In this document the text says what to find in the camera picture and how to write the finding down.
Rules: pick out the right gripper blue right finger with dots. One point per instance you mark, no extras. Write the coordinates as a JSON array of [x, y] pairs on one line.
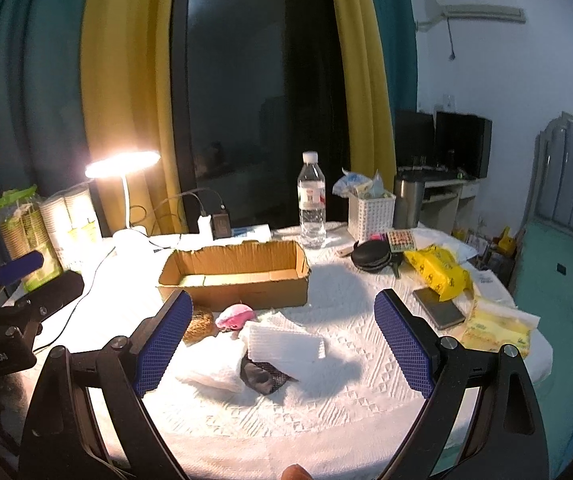
[[506, 438]]

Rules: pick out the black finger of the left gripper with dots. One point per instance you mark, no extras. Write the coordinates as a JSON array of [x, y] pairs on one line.
[[49, 298]]

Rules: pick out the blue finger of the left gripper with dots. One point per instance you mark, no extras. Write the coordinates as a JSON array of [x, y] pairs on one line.
[[19, 268]]

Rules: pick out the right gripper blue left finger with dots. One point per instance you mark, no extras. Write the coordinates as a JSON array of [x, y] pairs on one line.
[[61, 437]]

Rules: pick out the brown plush toy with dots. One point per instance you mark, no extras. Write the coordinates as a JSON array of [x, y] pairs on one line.
[[202, 325]]

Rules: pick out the pink plush toy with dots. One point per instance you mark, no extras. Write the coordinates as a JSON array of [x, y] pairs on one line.
[[234, 317]]

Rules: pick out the grey mesh cloth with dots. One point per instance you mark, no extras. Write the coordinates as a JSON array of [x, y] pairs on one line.
[[262, 377]]

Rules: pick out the white plastic bag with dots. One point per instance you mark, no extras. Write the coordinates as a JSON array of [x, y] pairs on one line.
[[213, 362]]

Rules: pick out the person's right hand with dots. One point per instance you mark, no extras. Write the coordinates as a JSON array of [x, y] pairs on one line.
[[295, 472]]

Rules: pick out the green packaged item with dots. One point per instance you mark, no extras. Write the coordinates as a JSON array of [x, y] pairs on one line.
[[23, 230]]

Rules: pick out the paper cup pack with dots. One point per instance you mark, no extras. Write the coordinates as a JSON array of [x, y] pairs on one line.
[[72, 225]]

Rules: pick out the yellow tissue pack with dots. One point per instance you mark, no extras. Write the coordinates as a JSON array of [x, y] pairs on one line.
[[490, 325]]

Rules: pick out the white desk lamp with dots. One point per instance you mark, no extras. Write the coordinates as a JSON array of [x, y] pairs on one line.
[[127, 241]]

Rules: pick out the dark smartphone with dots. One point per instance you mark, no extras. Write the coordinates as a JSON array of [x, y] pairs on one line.
[[443, 314]]

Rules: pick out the teal curtain left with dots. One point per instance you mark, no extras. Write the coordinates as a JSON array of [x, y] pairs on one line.
[[42, 132]]

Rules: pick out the yellow plastic bag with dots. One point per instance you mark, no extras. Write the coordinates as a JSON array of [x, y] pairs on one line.
[[440, 271]]

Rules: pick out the white charger plug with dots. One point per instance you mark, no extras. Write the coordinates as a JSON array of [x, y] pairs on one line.
[[205, 227]]

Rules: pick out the black power adapter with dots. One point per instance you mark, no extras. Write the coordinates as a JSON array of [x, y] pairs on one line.
[[221, 225]]

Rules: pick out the yellow curtain left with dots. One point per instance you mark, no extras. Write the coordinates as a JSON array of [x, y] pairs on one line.
[[126, 97]]

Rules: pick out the yellow curtain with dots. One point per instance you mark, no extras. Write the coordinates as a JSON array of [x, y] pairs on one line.
[[126, 97], [371, 140]]

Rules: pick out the colourful sticker card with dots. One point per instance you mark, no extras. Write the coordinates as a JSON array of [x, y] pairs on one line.
[[401, 240]]

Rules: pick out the black round zip case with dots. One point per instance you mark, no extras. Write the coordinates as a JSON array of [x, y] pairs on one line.
[[372, 256]]

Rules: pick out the white tablecloth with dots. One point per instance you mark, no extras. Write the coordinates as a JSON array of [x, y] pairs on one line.
[[343, 420]]

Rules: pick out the cardboard box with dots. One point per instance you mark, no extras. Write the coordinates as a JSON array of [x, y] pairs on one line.
[[263, 276]]

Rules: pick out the white desk shelf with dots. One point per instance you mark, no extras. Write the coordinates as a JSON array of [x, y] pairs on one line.
[[448, 205]]

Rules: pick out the white lattice basket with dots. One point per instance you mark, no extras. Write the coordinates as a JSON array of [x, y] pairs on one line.
[[368, 216]]

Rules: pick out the steel thermos cup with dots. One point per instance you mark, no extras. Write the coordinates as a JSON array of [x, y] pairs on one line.
[[408, 203]]

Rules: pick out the black monitor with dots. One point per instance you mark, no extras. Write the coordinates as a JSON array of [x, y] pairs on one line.
[[465, 141]]

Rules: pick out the clear water bottle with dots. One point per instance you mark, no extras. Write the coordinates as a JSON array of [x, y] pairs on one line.
[[311, 194]]

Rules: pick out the yellow curtain right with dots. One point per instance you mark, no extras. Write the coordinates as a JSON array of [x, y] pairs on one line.
[[371, 140]]

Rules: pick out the grey folding bed frame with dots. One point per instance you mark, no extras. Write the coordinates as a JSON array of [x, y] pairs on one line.
[[546, 237]]

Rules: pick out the wall air conditioner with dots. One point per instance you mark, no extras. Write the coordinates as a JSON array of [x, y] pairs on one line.
[[437, 12]]

